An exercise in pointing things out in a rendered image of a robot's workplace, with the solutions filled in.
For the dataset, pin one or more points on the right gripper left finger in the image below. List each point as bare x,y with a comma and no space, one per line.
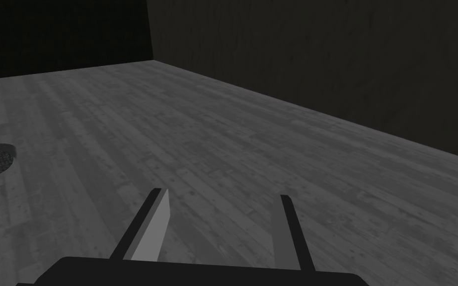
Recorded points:
149,230

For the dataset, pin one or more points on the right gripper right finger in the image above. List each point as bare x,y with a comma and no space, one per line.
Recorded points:
288,238

